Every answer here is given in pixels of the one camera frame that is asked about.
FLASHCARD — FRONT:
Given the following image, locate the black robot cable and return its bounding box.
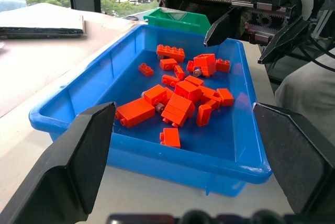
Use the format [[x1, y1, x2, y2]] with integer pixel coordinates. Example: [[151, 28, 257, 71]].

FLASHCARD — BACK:
[[297, 35, 335, 73]]

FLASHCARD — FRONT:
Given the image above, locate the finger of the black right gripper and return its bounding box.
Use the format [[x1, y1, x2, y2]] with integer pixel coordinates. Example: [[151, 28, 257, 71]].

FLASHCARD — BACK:
[[204, 6, 243, 48], [258, 16, 311, 65]]

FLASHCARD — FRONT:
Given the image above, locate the red plastic toy brick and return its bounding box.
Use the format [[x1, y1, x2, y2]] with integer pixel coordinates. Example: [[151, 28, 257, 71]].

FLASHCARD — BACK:
[[138, 63, 154, 77]]

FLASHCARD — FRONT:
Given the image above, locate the large red plastic brick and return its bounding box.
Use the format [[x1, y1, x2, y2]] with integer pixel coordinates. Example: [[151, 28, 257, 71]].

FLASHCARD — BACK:
[[193, 53, 217, 77]]

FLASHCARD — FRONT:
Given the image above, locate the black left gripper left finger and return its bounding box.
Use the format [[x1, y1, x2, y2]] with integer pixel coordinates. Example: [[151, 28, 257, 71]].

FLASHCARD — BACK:
[[0, 102, 117, 224]]

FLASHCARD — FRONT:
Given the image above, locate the green plastic bin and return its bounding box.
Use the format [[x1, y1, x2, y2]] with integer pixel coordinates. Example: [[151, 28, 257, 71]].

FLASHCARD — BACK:
[[143, 6, 211, 36]]

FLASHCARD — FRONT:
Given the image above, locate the silver aluminium frame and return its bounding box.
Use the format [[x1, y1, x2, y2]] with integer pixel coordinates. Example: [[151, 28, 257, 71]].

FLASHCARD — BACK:
[[311, 9, 331, 39]]

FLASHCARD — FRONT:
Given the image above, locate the person in beige trousers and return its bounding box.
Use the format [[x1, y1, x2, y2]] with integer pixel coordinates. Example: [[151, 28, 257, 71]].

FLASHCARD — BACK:
[[274, 48, 335, 142]]

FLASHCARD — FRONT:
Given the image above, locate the blue plastic tray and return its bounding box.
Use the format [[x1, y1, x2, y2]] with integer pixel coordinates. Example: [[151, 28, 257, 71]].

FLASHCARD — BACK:
[[28, 24, 273, 197]]

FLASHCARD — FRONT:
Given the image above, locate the orange plastic building brick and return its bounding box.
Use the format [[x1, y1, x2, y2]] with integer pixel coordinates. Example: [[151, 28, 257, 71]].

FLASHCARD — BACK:
[[161, 93, 196, 129], [115, 97, 156, 129]]

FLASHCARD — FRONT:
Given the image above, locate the white flat board stack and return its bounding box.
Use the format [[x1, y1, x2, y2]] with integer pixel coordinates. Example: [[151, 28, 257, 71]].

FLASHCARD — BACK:
[[0, 2, 87, 40]]

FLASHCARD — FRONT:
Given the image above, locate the orange two-by-four brick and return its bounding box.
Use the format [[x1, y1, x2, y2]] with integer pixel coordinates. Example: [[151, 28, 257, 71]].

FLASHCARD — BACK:
[[156, 44, 185, 63]]

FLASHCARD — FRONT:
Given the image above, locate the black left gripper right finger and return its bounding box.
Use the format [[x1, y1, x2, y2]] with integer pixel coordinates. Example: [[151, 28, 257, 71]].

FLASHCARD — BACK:
[[252, 102, 335, 216]]

